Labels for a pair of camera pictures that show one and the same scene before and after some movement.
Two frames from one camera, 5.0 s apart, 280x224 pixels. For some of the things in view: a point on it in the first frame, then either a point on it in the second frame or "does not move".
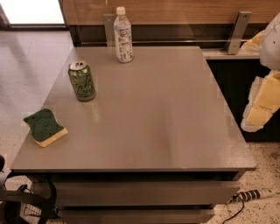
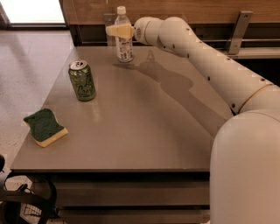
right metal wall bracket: [237, 31] does not move
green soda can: [82, 80] does not move
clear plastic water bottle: [123, 36] does not move
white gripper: [271, 48] → [139, 31]
